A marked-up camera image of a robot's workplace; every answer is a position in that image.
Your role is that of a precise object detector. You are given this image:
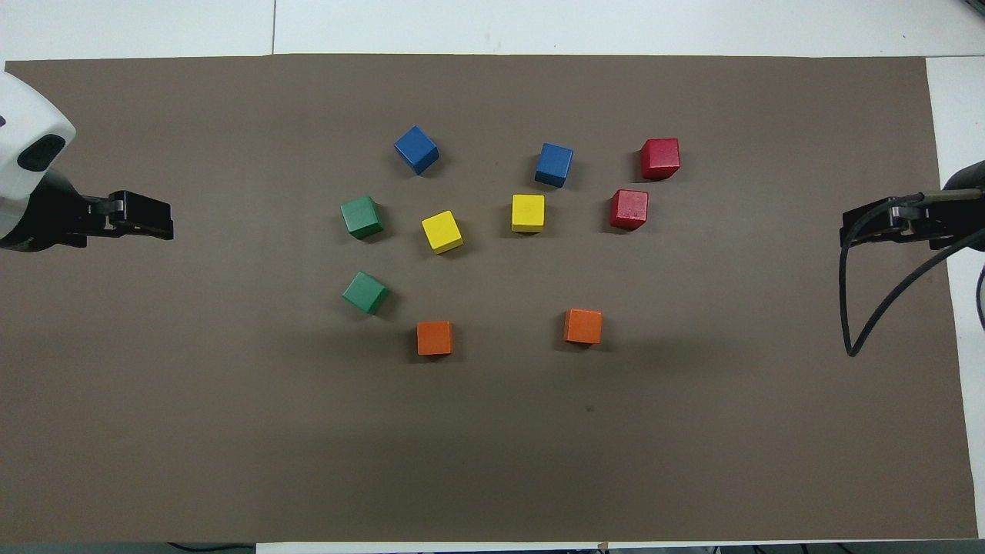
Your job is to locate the blue wooden cube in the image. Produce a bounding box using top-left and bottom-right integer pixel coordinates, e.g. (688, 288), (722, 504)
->
(534, 142), (575, 189)
(393, 125), (441, 176)

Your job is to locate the red wooden cube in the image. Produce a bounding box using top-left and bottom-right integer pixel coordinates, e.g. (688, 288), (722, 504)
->
(609, 189), (649, 232)
(639, 138), (681, 182)

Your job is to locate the yellow wooden cube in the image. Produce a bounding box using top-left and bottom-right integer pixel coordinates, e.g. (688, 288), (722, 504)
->
(421, 210), (465, 255)
(511, 194), (546, 234)

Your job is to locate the orange wooden cube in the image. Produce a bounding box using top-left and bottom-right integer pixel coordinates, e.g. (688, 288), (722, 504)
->
(416, 320), (454, 357)
(563, 308), (603, 345)

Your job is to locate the green wooden cube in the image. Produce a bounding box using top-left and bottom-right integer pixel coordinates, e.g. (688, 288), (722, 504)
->
(340, 195), (385, 240)
(342, 271), (389, 316)

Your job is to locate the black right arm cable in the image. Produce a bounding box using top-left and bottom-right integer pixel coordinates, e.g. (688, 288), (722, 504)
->
(839, 191), (985, 358)

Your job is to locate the brown table mat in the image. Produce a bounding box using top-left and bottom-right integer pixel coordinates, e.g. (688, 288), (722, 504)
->
(0, 54), (980, 543)

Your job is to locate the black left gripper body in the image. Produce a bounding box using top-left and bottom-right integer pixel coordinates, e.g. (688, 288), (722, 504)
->
(0, 171), (118, 253)

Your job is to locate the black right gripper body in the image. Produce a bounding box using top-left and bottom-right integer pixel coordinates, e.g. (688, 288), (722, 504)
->
(889, 160), (985, 252)

